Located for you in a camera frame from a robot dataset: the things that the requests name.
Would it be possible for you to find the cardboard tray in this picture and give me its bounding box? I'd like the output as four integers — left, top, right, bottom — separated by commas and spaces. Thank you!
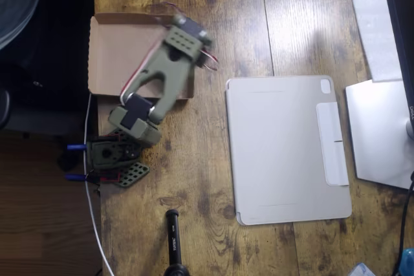
87, 12, 197, 100

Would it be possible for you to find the tablet in grey cover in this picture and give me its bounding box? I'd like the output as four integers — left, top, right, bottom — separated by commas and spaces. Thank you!
225, 74, 353, 226

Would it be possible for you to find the white foam sheet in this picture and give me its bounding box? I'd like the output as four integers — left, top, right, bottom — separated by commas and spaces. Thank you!
345, 0, 404, 83

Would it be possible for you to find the silver monitor stand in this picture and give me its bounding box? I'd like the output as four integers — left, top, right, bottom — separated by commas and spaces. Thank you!
345, 79, 414, 190

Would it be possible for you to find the dark chair armrest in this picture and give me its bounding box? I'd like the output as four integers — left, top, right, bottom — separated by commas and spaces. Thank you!
0, 89, 11, 129

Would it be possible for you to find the black monitor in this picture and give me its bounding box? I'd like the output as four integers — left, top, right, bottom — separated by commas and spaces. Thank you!
380, 0, 414, 118

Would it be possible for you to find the white blue packet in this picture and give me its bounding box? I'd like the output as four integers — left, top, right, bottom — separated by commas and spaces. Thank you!
349, 262, 378, 276

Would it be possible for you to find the blue round object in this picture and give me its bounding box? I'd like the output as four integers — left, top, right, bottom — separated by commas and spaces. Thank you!
398, 247, 414, 276

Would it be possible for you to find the red white servo wire loop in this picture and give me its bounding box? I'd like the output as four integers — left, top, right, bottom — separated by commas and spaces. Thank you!
199, 48, 219, 72

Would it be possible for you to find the black red servo wire loop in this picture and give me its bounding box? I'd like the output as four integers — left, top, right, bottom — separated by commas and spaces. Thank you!
151, 1, 188, 24

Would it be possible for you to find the perforated olive base plate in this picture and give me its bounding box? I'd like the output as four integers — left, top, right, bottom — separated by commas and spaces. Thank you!
96, 127, 151, 189

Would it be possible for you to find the black camera pole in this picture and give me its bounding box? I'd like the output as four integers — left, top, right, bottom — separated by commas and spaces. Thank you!
163, 209, 191, 276

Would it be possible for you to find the white cable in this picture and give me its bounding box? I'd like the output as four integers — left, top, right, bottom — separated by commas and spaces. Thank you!
83, 93, 115, 276

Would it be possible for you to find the black cable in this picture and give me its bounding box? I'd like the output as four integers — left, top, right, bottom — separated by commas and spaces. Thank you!
390, 171, 414, 276

